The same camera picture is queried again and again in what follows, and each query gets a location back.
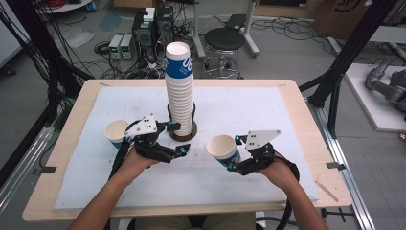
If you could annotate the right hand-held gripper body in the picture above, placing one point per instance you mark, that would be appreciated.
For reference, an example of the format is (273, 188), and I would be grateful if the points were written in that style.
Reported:
(260, 139)

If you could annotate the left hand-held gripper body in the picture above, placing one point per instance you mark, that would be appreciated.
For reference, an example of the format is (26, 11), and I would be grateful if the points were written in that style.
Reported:
(143, 127)

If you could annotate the brown cup holder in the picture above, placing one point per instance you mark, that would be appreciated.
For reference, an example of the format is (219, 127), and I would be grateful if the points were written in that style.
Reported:
(183, 138)

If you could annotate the blue and white paper cup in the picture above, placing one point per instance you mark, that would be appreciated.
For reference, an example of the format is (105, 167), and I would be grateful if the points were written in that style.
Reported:
(115, 131)
(221, 147)

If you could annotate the stack of white paper cups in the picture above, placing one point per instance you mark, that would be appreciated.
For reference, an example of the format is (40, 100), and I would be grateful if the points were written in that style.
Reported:
(180, 102)

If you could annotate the person's left hand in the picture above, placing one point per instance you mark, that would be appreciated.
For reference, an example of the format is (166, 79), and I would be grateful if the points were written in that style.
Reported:
(139, 167)

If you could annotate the person's right hand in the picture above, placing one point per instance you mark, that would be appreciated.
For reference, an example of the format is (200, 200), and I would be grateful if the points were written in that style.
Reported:
(281, 175)

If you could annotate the white table mat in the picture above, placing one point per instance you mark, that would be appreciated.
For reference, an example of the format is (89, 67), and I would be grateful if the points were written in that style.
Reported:
(223, 108)

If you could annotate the person's legs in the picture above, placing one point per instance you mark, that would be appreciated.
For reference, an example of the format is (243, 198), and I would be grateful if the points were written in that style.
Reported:
(191, 223)

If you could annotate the black table clip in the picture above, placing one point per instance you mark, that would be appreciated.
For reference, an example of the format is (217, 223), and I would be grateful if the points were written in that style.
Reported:
(44, 170)
(335, 165)

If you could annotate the grey power supply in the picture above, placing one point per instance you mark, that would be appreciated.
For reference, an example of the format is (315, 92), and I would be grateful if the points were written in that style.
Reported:
(115, 46)
(127, 46)

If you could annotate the thin wooden stick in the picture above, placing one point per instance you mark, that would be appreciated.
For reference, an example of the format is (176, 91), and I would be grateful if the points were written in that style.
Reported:
(327, 191)

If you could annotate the black round stool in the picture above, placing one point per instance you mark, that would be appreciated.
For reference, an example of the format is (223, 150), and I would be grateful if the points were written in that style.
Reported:
(223, 38)

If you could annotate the white rolling stand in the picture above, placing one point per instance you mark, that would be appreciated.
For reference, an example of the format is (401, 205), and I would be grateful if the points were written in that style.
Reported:
(195, 25)

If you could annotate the white floor board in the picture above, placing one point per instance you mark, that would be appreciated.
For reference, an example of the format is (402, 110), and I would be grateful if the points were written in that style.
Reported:
(367, 105)

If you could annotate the white box on tower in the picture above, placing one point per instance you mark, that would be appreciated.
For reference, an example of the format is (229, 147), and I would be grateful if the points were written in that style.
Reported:
(149, 14)

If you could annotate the dark flat panel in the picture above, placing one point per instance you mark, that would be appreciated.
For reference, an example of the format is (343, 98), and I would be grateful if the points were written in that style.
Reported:
(236, 20)

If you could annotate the small cardboard box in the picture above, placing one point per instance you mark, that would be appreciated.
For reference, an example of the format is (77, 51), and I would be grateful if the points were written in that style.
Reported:
(134, 3)

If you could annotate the large cardboard box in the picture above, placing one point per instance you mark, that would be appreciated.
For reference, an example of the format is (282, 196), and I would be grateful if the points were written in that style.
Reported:
(332, 22)

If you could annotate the white round table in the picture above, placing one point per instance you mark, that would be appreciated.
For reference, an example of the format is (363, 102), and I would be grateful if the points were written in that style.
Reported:
(70, 6)

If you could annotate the aluminium rail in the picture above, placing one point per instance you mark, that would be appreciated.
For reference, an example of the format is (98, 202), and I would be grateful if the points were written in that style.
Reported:
(344, 166)
(25, 166)

